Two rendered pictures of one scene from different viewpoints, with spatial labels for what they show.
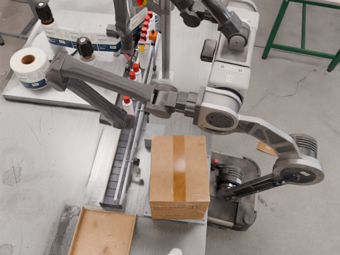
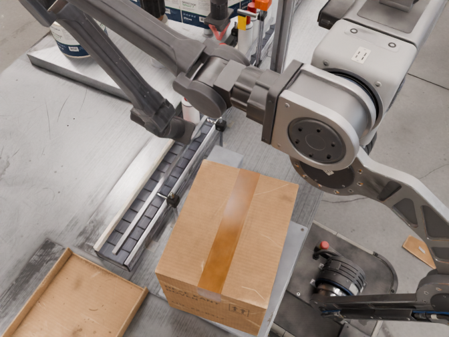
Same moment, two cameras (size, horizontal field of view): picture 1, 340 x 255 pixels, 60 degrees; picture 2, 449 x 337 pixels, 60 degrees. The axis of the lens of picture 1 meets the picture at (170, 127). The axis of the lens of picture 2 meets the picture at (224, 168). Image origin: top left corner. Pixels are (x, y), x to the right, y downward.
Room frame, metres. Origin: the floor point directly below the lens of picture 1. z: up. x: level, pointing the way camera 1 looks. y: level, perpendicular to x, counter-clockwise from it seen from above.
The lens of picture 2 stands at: (0.15, -0.15, 1.91)
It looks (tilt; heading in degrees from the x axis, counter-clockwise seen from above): 56 degrees down; 20
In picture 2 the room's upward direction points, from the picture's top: straight up
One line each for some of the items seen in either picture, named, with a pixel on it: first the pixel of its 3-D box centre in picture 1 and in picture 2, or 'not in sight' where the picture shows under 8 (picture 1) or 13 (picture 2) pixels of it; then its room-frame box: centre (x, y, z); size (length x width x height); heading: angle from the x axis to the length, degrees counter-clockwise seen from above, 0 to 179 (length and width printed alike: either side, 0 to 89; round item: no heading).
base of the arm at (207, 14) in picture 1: (215, 12); not in sight; (1.08, -0.18, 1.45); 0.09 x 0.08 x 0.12; 167
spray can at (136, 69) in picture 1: (137, 78); not in sight; (1.11, 0.19, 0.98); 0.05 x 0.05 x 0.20
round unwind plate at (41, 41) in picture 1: (56, 43); not in sight; (1.47, 0.76, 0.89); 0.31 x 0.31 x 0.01
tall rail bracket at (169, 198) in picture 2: (132, 165); (168, 205); (0.60, 0.18, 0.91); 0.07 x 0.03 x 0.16; 84
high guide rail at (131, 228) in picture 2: (137, 104); (210, 111); (0.94, 0.18, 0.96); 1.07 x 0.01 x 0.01; 174
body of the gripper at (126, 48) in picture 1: (126, 43); (218, 9); (1.23, 0.25, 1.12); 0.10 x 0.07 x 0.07; 173
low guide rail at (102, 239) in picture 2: (125, 108); (190, 114); (0.95, 0.25, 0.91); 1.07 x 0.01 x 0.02; 174
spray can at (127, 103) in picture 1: (128, 109); (191, 112); (0.90, 0.22, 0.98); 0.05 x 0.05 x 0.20
